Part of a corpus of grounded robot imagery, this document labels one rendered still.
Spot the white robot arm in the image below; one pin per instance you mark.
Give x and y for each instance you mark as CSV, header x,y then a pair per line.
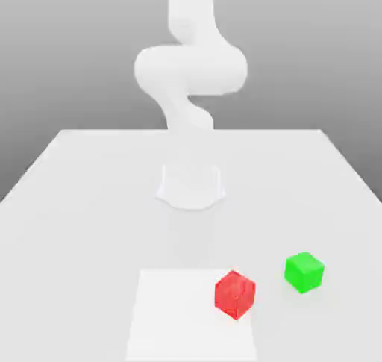
x,y
191,69

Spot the small red cube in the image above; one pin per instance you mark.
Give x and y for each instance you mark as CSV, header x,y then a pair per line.
x,y
235,295

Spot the small green cube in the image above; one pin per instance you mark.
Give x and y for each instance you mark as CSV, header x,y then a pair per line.
x,y
304,273

